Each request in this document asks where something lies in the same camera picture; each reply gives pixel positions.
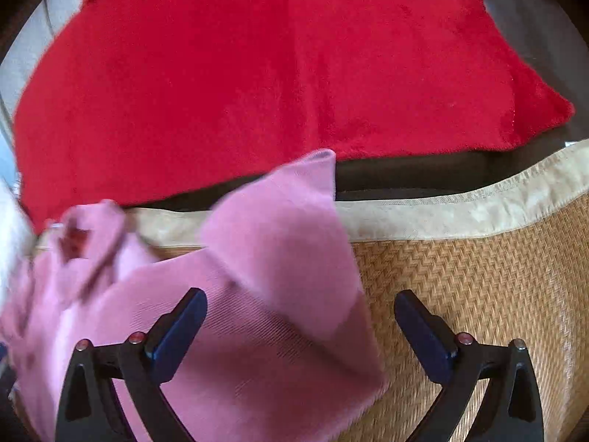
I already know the pink garment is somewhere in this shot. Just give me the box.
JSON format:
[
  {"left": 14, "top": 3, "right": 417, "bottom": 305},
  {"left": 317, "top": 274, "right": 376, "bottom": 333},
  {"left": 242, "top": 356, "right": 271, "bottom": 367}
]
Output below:
[{"left": 1, "top": 150, "right": 385, "bottom": 441}]

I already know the woven bamboo mat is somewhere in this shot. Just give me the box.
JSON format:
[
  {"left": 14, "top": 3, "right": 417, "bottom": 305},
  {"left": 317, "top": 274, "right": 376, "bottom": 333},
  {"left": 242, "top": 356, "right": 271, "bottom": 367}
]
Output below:
[{"left": 32, "top": 140, "right": 589, "bottom": 442}]

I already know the white quilted pad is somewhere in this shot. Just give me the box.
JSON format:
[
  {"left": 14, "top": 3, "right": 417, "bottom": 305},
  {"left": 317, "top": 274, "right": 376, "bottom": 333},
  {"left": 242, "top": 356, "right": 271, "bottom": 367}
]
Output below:
[{"left": 0, "top": 180, "right": 36, "bottom": 305}]

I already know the red blanket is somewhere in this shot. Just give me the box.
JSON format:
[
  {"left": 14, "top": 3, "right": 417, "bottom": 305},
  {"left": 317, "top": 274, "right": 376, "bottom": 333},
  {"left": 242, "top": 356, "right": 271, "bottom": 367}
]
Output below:
[{"left": 14, "top": 0, "right": 575, "bottom": 232}]

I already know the dark brown sofa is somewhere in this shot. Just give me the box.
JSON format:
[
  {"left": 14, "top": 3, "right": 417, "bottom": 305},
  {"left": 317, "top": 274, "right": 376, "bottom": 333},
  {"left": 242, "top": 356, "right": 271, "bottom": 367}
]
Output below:
[{"left": 124, "top": 0, "right": 589, "bottom": 211}]

